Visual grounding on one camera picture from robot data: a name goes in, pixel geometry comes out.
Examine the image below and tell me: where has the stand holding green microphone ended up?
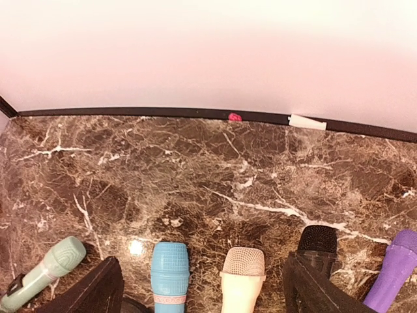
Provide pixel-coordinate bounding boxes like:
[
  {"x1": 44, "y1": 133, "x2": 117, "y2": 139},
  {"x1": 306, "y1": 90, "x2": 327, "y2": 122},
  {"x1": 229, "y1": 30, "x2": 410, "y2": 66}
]
[{"x1": 5, "y1": 273, "x2": 25, "y2": 296}]

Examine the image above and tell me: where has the light blue toy microphone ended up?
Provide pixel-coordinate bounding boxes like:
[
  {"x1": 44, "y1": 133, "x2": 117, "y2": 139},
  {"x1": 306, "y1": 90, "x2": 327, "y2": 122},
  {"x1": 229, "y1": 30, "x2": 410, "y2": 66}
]
[{"x1": 151, "y1": 242, "x2": 190, "y2": 313}]

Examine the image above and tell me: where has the purple toy microphone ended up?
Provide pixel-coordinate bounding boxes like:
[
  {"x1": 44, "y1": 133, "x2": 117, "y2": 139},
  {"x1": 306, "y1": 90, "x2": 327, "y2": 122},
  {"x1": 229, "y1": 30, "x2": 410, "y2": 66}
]
[{"x1": 364, "y1": 230, "x2": 416, "y2": 312}]

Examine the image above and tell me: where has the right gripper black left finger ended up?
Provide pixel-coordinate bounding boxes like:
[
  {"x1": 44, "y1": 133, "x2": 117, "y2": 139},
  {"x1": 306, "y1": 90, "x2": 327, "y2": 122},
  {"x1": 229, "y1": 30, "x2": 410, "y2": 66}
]
[{"x1": 35, "y1": 256, "x2": 124, "y2": 313}]

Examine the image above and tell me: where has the white paper scrap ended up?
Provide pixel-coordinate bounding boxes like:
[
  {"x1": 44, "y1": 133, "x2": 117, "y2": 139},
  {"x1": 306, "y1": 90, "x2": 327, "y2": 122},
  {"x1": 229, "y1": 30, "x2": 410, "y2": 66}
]
[{"x1": 288, "y1": 114, "x2": 327, "y2": 130}]

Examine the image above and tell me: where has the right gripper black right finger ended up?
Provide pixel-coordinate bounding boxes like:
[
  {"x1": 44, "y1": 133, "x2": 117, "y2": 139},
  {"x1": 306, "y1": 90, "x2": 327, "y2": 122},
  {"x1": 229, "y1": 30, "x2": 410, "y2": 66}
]
[{"x1": 283, "y1": 252, "x2": 374, "y2": 312}]

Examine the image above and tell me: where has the pink scrap at wall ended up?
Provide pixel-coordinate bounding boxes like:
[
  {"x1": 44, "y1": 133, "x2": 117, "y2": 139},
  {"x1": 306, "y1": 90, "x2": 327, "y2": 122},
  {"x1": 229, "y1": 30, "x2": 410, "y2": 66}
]
[{"x1": 228, "y1": 113, "x2": 242, "y2": 122}]

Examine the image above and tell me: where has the left black frame post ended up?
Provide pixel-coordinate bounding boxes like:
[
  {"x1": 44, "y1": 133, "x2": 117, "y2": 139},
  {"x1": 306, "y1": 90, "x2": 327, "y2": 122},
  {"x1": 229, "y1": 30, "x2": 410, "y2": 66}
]
[{"x1": 0, "y1": 97, "x2": 20, "y2": 119}]

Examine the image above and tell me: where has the mint green toy microphone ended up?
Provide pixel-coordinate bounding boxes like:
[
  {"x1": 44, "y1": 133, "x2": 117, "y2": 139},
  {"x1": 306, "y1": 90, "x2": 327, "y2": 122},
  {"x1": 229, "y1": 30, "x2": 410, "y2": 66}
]
[{"x1": 1, "y1": 236, "x2": 86, "y2": 312}]

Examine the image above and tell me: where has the cream white toy microphone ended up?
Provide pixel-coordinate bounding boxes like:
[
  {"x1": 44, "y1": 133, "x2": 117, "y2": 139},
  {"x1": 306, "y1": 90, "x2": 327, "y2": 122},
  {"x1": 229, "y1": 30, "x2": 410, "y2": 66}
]
[{"x1": 220, "y1": 247, "x2": 266, "y2": 313}]

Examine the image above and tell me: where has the black microphone orange ring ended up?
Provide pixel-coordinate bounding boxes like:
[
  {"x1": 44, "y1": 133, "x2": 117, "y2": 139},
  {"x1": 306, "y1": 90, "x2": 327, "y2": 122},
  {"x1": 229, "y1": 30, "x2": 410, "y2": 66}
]
[{"x1": 295, "y1": 225, "x2": 339, "y2": 284}]

